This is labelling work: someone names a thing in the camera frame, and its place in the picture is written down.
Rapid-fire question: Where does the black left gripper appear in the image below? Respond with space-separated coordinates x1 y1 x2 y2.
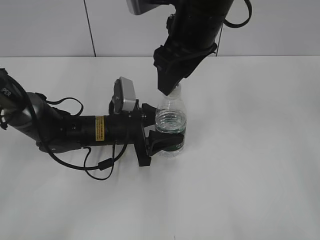
108 100 186 167

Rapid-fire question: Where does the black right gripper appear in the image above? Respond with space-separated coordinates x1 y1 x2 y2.
153 22 217 96

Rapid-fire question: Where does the white green bottle cap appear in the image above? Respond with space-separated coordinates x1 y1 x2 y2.
165 84 181 99

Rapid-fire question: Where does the clear Cestbon water bottle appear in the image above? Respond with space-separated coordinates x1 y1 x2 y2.
154 83 188 159

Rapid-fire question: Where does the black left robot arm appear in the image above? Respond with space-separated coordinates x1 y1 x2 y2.
0 68 184 167

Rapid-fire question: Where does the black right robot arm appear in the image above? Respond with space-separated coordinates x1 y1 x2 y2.
153 0 233 96

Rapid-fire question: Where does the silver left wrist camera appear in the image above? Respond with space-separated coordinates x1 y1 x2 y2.
112 76 136 114

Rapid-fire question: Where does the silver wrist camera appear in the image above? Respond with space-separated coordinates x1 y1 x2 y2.
126 0 158 16
112 76 136 114

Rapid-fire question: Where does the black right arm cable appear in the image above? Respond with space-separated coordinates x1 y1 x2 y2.
222 0 253 29

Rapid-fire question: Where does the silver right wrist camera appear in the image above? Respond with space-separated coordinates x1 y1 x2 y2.
126 0 158 16

